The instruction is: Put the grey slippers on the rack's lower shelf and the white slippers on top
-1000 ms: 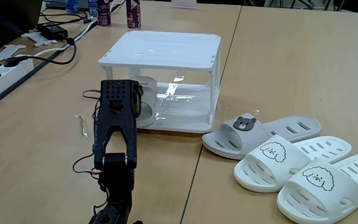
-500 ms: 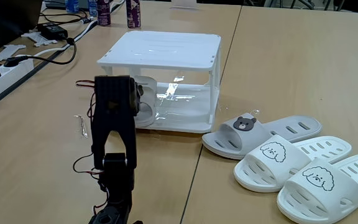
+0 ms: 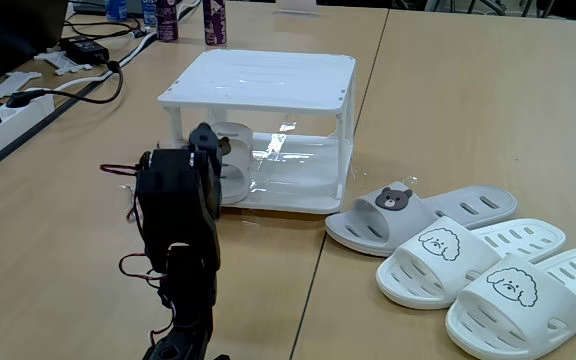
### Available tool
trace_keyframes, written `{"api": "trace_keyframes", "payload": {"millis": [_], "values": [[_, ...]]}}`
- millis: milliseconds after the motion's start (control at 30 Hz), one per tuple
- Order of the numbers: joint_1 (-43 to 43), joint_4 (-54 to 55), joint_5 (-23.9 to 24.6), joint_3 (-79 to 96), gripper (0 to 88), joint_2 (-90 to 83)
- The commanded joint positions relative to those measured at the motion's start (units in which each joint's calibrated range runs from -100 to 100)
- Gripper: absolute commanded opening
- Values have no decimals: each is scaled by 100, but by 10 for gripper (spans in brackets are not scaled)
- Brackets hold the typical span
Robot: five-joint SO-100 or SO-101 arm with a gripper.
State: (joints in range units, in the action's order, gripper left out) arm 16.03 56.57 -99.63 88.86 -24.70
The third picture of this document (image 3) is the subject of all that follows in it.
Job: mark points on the grey bear slipper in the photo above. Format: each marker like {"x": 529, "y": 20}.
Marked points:
{"x": 238, "y": 170}
{"x": 368, "y": 220}

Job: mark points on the white dog slipper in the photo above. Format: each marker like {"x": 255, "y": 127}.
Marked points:
{"x": 513, "y": 320}
{"x": 428, "y": 270}

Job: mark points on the white two-shelf shoe rack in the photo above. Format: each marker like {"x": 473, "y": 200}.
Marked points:
{"x": 268, "y": 80}

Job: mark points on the blue bottle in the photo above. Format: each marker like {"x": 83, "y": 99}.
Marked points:
{"x": 116, "y": 10}
{"x": 149, "y": 15}

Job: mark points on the black power adapter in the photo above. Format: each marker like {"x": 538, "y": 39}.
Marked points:
{"x": 83, "y": 50}

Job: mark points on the white power strip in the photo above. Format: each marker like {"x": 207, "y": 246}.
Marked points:
{"x": 13, "y": 125}

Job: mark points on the clear tape scrap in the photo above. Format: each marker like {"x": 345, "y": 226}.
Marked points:
{"x": 409, "y": 179}

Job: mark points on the black laptop screen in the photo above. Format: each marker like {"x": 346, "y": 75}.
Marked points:
{"x": 13, "y": 35}

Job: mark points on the white flat bracket piece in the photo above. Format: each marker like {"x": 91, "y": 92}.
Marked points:
{"x": 10, "y": 82}
{"x": 60, "y": 61}

